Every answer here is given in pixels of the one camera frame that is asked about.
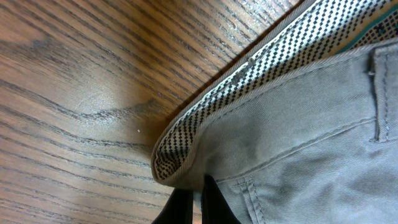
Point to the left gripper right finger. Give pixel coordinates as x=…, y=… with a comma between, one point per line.
x=214, y=207

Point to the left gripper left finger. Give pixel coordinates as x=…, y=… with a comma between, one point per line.
x=178, y=209

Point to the grey cotton shorts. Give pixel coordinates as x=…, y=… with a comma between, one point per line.
x=303, y=129

